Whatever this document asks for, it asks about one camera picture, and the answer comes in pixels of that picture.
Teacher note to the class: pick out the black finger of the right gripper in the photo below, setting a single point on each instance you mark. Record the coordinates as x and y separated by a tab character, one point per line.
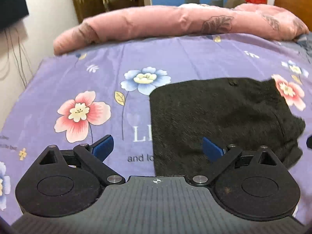
309	142

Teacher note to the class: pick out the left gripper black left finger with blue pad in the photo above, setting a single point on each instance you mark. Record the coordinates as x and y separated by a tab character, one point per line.
65	182

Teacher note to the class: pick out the wooden headboard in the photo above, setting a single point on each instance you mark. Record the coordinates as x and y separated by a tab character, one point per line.
300	8

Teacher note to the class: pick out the pink rolled quilt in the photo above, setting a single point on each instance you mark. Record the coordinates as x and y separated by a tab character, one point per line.
265	21

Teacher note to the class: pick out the purple floral bed sheet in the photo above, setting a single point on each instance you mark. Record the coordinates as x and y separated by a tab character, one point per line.
82	96

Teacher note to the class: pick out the black knit pants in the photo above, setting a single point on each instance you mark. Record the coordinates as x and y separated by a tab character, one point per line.
240	111

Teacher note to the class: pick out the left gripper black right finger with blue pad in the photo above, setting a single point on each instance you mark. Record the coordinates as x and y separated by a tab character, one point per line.
248	184

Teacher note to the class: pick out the black wall television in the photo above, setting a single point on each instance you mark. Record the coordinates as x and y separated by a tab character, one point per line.
11	12

